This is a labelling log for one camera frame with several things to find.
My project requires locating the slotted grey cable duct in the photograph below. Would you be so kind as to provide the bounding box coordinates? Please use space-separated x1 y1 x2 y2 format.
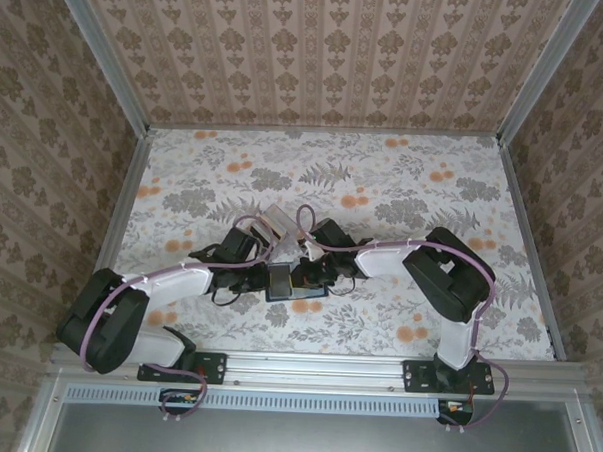
66 383 443 420

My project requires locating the thin aluminium table edge rail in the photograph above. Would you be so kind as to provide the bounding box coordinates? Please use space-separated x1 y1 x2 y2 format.
148 119 502 147

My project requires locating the aluminium frame post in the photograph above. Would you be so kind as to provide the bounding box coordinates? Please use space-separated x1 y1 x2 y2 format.
496 0 602 149
46 0 158 135

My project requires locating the blue credit card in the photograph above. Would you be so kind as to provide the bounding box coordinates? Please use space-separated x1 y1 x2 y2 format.
264 282 329 307

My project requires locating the grey metal sheet panel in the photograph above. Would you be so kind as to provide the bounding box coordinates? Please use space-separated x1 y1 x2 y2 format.
18 376 603 452

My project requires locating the thin black right gripper cable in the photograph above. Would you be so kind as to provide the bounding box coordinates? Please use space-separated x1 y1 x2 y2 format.
326 273 359 298

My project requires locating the clear acrylic card holder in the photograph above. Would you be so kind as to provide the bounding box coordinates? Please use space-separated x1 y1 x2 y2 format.
250 202 307 248

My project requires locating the thin black left gripper cable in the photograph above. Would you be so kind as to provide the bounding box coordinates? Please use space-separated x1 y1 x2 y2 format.
211 285 246 311

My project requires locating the aluminium mounting rail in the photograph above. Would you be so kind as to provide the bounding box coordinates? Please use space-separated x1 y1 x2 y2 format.
49 338 591 402

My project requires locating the aluminium table side rail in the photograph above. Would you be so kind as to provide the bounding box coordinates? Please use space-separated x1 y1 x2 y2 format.
70 125 156 349
489 139 577 363

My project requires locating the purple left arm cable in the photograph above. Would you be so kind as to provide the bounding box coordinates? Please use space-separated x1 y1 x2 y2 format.
79 208 279 430

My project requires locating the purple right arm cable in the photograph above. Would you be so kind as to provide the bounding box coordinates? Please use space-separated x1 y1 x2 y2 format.
286 204 517 437

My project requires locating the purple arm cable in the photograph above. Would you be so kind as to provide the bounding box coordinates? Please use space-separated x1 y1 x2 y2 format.
286 204 517 437
79 208 279 430

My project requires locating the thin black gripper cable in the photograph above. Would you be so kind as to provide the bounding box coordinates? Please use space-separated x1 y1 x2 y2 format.
326 273 359 298
211 285 246 311

